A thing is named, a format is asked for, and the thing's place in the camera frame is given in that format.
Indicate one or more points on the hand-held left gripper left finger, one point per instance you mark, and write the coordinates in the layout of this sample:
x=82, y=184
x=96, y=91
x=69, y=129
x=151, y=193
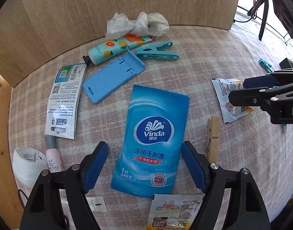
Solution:
x=96, y=170

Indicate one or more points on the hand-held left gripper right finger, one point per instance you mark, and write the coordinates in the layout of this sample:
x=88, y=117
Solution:
x=194, y=167

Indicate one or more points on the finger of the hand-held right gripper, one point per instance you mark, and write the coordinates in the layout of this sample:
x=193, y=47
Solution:
x=247, y=98
x=256, y=82

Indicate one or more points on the white creamer sachet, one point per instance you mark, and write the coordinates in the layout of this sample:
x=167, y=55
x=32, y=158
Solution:
x=223, y=91
x=172, y=213

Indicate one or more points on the blue wet wipe packet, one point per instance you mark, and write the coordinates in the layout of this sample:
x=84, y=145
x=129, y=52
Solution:
x=151, y=136

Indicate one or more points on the white card package blue label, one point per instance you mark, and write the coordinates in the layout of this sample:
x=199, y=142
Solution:
x=62, y=100

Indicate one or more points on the blue phone stand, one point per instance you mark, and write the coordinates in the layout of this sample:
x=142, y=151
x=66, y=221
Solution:
x=108, y=81

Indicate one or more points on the teal clothespin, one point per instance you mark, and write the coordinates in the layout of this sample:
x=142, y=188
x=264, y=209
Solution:
x=265, y=65
x=151, y=52

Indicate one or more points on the small white paper tag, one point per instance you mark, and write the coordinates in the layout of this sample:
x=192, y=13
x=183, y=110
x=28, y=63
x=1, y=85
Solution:
x=98, y=203

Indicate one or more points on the wooden clothespin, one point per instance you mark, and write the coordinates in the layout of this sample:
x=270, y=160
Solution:
x=213, y=134

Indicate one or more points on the small pink bottle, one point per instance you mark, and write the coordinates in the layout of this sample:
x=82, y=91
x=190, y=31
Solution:
x=54, y=159

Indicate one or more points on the black tripod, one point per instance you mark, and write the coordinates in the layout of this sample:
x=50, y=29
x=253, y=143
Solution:
x=263, y=21

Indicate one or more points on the white rounded appliance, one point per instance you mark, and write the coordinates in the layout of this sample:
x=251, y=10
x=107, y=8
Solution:
x=24, y=165

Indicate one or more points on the slatted pine wood board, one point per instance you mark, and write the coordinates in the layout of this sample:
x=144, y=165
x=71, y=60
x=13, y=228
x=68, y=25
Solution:
x=1, y=136

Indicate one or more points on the fruit print hand cream tube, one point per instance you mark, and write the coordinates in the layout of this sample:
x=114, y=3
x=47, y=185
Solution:
x=112, y=48

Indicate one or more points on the crumpled white tissue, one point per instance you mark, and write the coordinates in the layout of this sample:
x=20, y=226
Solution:
x=136, y=24

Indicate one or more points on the light wooden panel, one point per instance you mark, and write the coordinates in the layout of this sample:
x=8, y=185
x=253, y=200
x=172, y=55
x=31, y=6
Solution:
x=89, y=9

